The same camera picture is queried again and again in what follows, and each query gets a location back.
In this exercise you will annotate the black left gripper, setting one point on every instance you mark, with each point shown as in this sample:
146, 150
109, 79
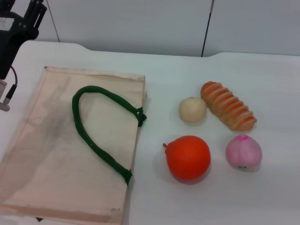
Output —
9, 49

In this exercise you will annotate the round egg yolk pastry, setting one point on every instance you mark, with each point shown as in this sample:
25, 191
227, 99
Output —
192, 109

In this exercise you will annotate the orange striped bread roll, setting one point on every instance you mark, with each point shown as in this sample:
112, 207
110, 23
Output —
228, 106

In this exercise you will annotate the thin black rod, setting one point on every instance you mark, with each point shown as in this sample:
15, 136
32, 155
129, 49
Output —
207, 28

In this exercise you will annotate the orange red toy fruit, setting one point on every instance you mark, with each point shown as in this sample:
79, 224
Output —
188, 158

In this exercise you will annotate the pink peach bun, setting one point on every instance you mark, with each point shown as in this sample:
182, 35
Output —
243, 151

